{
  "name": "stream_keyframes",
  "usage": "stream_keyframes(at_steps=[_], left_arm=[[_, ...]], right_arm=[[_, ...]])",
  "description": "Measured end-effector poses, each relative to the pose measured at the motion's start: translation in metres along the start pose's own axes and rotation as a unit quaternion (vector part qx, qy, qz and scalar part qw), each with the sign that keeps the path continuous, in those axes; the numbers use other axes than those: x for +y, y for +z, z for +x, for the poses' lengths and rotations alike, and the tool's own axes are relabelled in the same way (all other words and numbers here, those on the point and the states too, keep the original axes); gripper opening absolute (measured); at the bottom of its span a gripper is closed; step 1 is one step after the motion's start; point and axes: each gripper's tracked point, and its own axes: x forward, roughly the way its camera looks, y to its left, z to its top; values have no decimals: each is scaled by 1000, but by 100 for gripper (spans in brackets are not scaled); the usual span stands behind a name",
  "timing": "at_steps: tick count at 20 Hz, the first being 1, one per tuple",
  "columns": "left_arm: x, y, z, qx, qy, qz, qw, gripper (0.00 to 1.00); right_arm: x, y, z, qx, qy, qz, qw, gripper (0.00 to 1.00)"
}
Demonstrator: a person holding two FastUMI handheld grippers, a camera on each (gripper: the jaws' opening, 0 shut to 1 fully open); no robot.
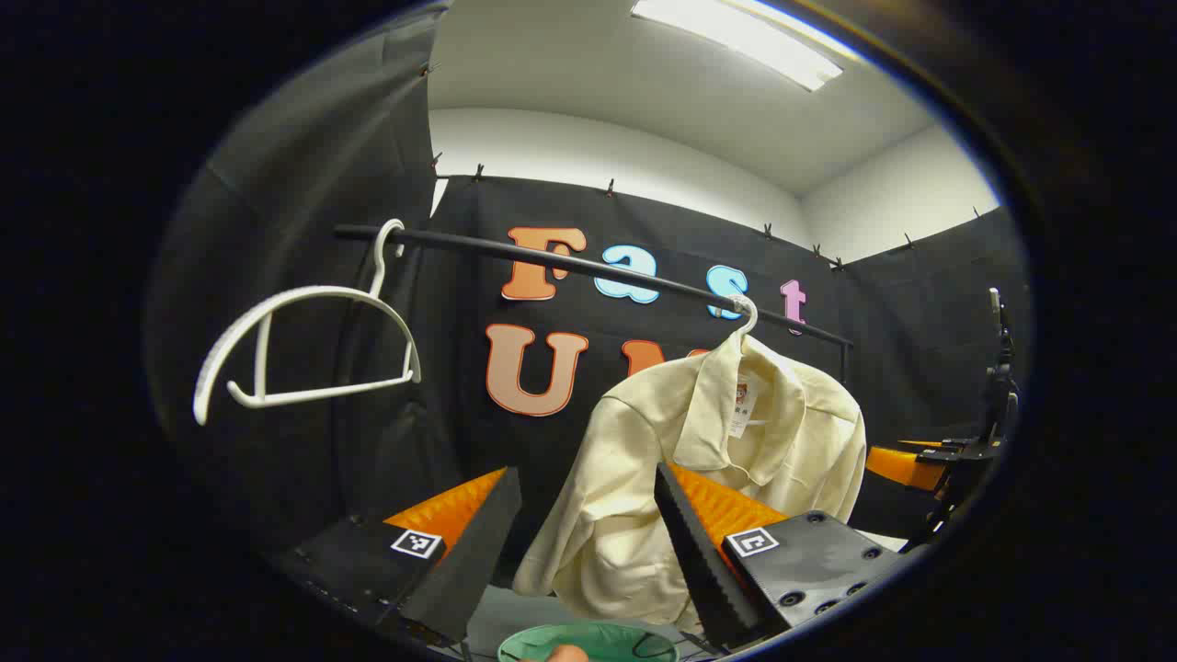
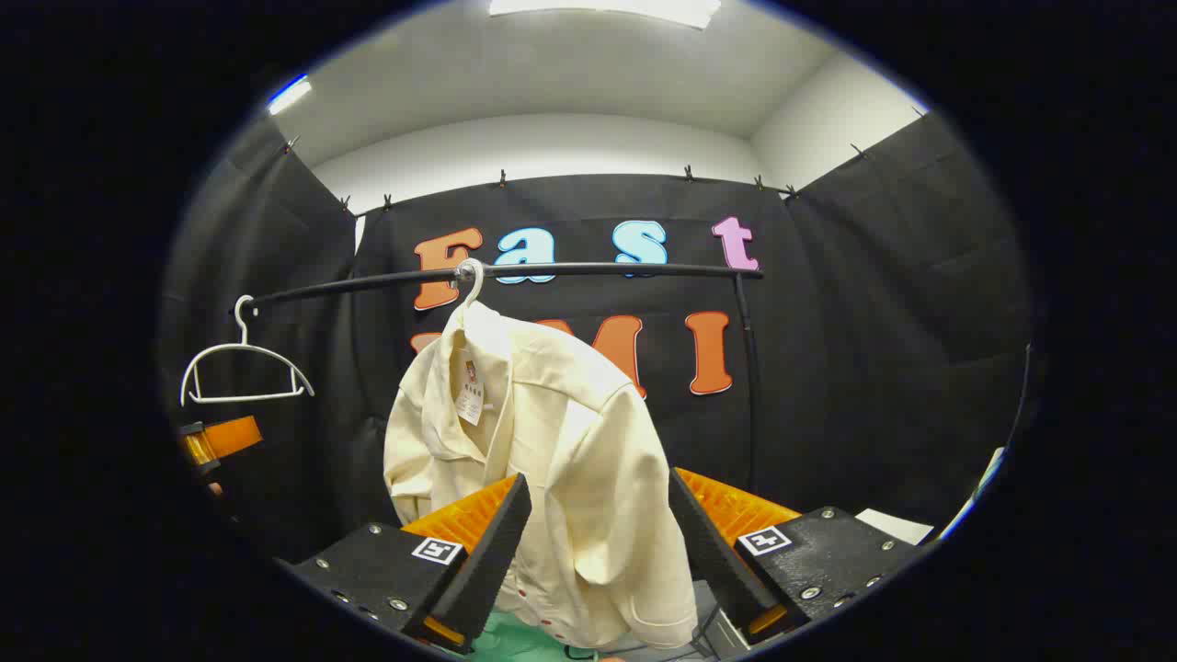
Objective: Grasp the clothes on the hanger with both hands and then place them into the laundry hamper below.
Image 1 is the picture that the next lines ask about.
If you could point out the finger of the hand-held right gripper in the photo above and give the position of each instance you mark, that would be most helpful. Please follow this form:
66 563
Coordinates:
906 467

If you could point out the green laundry hamper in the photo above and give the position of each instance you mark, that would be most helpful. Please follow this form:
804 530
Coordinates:
598 639

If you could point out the black clothes rack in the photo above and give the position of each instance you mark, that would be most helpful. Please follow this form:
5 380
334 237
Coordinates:
460 244

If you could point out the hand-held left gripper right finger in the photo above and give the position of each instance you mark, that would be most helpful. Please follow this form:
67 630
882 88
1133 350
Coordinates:
690 552

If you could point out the black backdrop cloth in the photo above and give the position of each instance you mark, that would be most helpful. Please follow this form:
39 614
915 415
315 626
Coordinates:
294 184

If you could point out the ceiling light panel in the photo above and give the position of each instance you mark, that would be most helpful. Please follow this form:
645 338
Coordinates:
736 41

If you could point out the cream collared shirt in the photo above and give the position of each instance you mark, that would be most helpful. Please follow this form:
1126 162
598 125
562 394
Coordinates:
625 460

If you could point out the white plastic clothes hanger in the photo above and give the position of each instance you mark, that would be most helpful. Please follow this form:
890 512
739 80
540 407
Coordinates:
303 291
752 317

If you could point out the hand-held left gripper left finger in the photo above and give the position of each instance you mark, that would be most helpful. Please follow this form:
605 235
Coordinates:
478 552

